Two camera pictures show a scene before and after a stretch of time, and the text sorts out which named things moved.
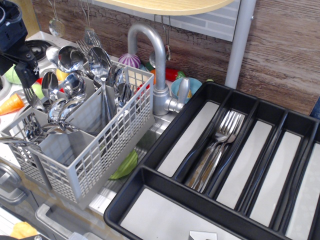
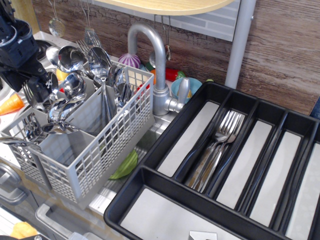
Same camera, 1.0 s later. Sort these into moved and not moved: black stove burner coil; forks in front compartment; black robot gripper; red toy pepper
Moved: black robot gripper
Not moved: red toy pepper; forks in front compartment; black stove burner coil
